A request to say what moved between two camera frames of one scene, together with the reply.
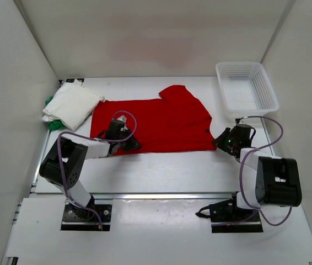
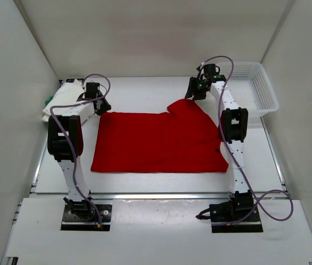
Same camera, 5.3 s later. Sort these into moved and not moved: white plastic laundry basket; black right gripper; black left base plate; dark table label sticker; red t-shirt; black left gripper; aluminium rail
Moved: black right gripper; black left gripper; red t-shirt
Not moved: aluminium rail; white plastic laundry basket; black left base plate; dark table label sticker
